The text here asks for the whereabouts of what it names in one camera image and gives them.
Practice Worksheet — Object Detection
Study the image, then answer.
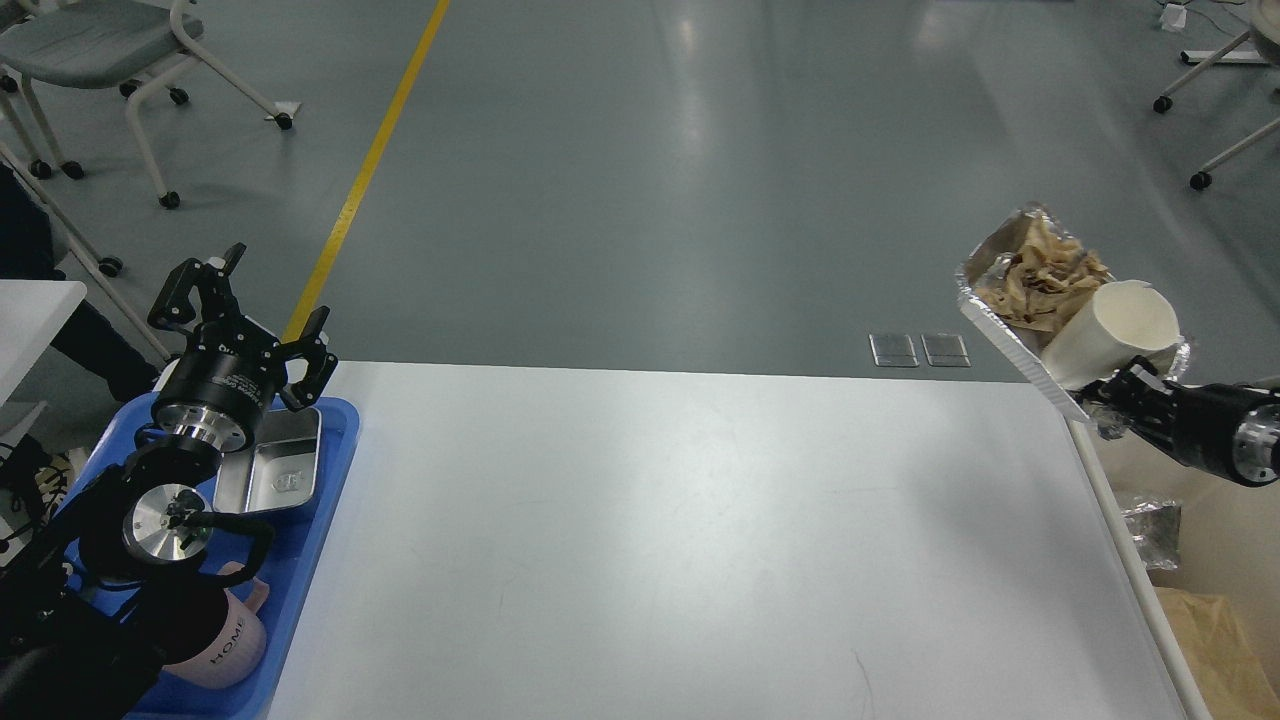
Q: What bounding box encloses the stainless steel rectangular box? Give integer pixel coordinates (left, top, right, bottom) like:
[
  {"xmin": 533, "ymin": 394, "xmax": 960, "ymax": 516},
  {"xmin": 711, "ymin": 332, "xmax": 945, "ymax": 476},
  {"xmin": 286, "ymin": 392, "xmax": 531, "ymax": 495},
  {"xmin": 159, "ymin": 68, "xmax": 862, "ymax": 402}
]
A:
[{"xmin": 212, "ymin": 407, "xmax": 323, "ymax": 515}]

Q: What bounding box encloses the floor socket plate left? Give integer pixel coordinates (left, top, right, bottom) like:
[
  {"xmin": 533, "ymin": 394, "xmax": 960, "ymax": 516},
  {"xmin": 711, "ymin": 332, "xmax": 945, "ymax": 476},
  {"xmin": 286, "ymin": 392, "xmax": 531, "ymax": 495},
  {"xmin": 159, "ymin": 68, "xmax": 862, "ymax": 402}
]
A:
[{"xmin": 868, "ymin": 333, "xmax": 920, "ymax": 368}]

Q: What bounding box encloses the grey office chair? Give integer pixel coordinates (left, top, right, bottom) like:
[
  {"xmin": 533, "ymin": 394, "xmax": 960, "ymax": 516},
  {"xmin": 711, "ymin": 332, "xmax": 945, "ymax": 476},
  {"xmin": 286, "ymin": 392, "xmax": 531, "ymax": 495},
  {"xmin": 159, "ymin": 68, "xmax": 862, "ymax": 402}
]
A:
[{"xmin": 1, "ymin": 1, "xmax": 293, "ymax": 209}]

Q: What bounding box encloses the floor socket plate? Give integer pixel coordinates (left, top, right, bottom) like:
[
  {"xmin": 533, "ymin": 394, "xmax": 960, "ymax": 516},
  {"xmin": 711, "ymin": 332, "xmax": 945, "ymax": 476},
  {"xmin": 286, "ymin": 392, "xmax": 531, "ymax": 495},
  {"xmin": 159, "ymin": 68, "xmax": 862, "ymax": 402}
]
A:
[
  {"xmin": 922, "ymin": 333, "xmax": 972, "ymax": 368},
  {"xmin": 868, "ymin": 333, "xmax": 920, "ymax": 368}
]

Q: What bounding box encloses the white folding chair frame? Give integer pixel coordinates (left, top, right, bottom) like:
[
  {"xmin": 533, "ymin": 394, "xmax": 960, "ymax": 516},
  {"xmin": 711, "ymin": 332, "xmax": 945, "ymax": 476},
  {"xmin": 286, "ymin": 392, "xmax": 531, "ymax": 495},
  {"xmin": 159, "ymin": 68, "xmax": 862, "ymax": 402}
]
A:
[{"xmin": 1, "ymin": 141, "xmax": 173, "ymax": 365}]

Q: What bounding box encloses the crumpled foil in bin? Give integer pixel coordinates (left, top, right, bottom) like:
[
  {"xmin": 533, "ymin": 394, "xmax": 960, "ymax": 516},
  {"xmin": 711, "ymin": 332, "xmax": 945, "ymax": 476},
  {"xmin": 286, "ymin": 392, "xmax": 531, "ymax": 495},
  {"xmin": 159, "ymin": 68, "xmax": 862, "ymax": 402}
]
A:
[{"xmin": 1120, "ymin": 495, "xmax": 1181, "ymax": 571}]

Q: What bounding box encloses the brown paper in bin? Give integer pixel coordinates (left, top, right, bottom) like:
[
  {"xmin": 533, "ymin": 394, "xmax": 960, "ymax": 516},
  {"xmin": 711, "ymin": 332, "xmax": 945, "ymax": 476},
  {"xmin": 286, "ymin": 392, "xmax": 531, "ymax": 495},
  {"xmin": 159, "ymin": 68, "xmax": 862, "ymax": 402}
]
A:
[{"xmin": 1155, "ymin": 587, "xmax": 1279, "ymax": 719}]

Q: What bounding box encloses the floor socket plate right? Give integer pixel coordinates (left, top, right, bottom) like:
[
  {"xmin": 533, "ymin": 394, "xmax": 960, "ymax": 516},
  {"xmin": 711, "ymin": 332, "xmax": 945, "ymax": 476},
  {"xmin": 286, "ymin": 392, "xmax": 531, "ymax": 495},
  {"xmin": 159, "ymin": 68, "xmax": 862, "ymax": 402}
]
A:
[{"xmin": 922, "ymin": 333, "xmax": 972, "ymax": 368}]

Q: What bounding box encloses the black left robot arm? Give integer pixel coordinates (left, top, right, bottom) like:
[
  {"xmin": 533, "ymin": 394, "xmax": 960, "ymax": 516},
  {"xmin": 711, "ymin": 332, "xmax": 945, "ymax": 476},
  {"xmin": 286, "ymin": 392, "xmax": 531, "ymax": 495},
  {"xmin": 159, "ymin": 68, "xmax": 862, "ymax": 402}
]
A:
[{"xmin": 3, "ymin": 243, "xmax": 338, "ymax": 719}]

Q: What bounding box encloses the white paper cup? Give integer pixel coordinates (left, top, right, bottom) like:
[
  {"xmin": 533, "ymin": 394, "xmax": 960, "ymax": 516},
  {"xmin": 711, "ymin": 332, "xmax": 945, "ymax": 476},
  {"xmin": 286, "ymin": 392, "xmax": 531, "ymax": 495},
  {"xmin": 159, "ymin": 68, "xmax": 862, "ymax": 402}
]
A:
[{"xmin": 1041, "ymin": 281, "xmax": 1181, "ymax": 389}]

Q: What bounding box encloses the white side table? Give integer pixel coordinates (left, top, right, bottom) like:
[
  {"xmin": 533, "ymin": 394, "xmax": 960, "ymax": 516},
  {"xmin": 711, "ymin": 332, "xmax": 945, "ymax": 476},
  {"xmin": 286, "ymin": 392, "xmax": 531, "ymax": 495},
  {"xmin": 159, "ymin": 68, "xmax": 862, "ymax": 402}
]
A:
[{"xmin": 1, "ymin": 279, "xmax": 87, "ymax": 402}]

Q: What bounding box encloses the beige plastic bin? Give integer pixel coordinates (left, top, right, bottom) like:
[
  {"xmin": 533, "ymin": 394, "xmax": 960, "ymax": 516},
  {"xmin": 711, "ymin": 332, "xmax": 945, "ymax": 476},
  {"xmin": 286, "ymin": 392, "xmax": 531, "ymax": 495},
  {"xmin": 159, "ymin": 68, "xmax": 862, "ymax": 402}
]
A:
[{"xmin": 1094, "ymin": 378, "xmax": 1277, "ymax": 691}]

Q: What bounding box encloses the aluminium foil tray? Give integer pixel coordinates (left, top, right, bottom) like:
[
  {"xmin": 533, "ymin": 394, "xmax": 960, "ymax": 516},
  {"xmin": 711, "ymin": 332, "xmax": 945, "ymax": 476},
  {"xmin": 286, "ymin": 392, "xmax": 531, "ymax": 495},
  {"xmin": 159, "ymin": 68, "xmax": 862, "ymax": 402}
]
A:
[{"xmin": 956, "ymin": 202, "xmax": 1190, "ymax": 424}]

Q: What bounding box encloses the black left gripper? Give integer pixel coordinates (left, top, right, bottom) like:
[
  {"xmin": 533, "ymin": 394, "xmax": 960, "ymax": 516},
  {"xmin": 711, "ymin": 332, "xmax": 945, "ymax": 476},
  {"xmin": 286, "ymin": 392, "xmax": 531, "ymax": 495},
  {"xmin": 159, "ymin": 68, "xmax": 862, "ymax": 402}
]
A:
[{"xmin": 147, "ymin": 243, "xmax": 339, "ymax": 451}]

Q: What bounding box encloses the white chair legs right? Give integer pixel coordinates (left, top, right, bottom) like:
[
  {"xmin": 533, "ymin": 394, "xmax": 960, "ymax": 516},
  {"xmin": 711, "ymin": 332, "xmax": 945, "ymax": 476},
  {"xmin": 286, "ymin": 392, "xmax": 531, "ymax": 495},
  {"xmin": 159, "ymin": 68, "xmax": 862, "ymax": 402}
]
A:
[{"xmin": 1152, "ymin": 0, "xmax": 1280, "ymax": 191}]

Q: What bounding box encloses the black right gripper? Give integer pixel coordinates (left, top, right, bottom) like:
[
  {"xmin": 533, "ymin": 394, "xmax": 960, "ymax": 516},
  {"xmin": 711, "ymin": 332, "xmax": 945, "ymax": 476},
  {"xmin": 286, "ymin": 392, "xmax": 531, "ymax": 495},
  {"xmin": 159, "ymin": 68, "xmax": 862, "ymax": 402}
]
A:
[{"xmin": 1078, "ymin": 357, "xmax": 1279, "ymax": 488}]

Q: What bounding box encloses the pink HOME mug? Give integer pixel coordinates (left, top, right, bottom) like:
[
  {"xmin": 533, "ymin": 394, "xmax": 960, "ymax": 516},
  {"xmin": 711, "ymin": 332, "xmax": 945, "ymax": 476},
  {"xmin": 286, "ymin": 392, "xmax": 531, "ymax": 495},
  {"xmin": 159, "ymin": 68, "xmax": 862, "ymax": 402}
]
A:
[{"xmin": 163, "ymin": 577, "xmax": 270, "ymax": 691}]

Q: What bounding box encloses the blue plastic tray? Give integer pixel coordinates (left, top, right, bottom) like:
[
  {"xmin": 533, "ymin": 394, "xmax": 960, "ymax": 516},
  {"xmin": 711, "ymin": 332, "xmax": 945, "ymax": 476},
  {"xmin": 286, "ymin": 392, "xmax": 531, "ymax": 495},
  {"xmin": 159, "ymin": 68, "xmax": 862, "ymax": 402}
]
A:
[{"xmin": 3, "ymin": 393, "xmax": 358, "ymax": 719}]

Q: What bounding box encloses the brown paper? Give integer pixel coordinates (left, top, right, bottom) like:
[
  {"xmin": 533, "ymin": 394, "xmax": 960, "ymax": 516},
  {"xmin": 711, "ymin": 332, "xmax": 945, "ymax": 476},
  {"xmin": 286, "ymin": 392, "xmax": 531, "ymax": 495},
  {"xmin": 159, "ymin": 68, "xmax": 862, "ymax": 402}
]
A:
[
  {"xmin": 1155, "ymin": 587, "xmax": 1279, "ymax": 719},
  {"xmin": 975, "ymin": 217, "xmax": 1114, "ymax": 336}
]

